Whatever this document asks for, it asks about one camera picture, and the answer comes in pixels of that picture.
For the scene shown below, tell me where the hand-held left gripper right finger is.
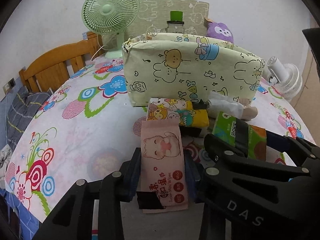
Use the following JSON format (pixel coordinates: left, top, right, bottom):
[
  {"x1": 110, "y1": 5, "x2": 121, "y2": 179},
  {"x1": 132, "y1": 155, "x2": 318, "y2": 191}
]
[{"x1": 184, "y1": 152, "x2": 204, "y2": 204}]

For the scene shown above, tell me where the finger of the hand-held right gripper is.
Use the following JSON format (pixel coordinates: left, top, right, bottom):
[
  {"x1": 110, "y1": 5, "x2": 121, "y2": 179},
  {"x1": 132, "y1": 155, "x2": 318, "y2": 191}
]
[
  {"x1": 201, "y1": 134, "x2": 320, "y2": 203},
  {"x1": 266, "y1": 129, "x2": 320, "y2": 164}
]

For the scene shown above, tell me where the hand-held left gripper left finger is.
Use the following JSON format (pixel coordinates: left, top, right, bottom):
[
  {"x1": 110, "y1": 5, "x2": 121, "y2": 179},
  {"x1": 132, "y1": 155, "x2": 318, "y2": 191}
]
[{"x1": 32, "y1": 147, "x2": 142, "y2": 240}]

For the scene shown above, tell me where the green tissue pack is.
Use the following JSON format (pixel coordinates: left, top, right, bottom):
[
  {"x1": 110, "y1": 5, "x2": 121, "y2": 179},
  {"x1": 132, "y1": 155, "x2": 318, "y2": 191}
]
[{"x1": 211, "y1": 111, "x2": 267, "y2": 161}]

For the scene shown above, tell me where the pink wet wipes pack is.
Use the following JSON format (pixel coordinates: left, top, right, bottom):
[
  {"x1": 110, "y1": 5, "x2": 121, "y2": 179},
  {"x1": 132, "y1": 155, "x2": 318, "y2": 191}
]
[{"x1": 140, "y1": 124, "x2": 189, "y2": 214}]

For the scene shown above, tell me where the clear plastic packet beige cloth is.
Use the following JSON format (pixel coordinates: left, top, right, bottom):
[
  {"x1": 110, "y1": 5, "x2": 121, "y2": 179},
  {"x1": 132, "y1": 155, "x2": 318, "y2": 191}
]
[{"x1": 206, "y1": 91, "x2": 258, "y2": 120}]

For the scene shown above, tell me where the white standing fan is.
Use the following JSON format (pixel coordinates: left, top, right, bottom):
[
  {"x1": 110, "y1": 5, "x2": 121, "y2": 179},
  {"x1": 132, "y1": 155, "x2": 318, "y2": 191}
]
[{"x1": 262, "y1": 57, "x2": 303, "y2": 100}]

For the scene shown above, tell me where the beige wooden door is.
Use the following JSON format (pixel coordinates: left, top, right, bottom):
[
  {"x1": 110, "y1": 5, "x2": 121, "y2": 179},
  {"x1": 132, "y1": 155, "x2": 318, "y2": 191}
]
[{"x1": 291, "y1": 55, "x2": 320, "y2": 110}]

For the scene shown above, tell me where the yellow cartoon tissue pack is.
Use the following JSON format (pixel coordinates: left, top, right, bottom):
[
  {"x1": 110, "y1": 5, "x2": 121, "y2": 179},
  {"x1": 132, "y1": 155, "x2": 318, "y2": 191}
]
[{"x1": 147, "y1": 97, "x2": 210, "y2": 128}]

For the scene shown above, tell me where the yellow cartoon storage box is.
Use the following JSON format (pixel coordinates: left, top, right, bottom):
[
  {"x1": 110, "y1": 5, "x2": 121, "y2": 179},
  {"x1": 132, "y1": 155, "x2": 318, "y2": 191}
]
[{"x1": 122, "y1": 32, "x2": 265, "y2": 108}]

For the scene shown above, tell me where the dark object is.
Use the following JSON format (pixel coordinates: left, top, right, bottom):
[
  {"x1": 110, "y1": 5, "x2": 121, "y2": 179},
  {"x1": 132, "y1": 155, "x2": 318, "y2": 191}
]
[{"x1": 302, "y1": 27, "x2": 320, "y2": 63}]

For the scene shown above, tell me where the purple plush toy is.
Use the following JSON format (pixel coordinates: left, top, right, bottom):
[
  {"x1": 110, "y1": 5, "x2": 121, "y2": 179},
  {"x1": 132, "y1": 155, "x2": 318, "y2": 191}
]
[{"x1": 204, "y1": 17, "x2": 234, "y2": 43}]

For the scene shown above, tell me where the blue plaid blanket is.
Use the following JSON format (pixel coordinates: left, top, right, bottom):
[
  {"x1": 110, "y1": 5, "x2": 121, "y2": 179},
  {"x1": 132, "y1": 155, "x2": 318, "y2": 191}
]
[{"x1": 5, "y1": 85, "x2": 52, "y2": 145}]

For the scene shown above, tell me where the glass jar green lid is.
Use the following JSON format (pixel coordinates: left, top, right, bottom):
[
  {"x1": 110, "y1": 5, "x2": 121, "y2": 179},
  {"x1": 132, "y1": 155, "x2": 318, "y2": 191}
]
[{"x1": 166, "y1": 11, "x2": 185, "y2": 34}]

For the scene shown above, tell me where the wooden headboard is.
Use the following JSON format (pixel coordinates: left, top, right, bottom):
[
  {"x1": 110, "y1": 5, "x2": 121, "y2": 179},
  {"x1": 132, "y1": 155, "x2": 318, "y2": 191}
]
[{"x1": 19, "y1": 31, "x2": 104, "y2": 93}]

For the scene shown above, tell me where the green printed board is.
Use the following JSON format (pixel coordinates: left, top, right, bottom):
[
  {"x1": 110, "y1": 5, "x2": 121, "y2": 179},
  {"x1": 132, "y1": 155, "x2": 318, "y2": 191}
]
[{"x1": 125, "y1": 0, "x2": 210, "y2": 39}]

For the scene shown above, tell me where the green desk fan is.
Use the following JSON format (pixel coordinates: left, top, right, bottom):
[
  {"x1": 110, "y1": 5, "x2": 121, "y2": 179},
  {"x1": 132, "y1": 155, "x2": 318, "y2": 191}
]
[{"x1": 82, "y1": 0, "x2": 140, "y2": 59}]

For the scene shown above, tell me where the white fan cable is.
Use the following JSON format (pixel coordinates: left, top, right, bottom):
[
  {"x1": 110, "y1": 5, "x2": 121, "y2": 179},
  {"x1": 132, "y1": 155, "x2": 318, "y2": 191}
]
[{"x1": 90, "y1": 34, "x2": 106, "y2": 62}]

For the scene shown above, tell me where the wall socket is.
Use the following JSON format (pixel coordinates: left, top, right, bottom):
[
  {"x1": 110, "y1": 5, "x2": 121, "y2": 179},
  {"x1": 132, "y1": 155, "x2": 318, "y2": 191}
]
[{"x1": 2, "y1": 79, "x2": 15, "y2": 92}]

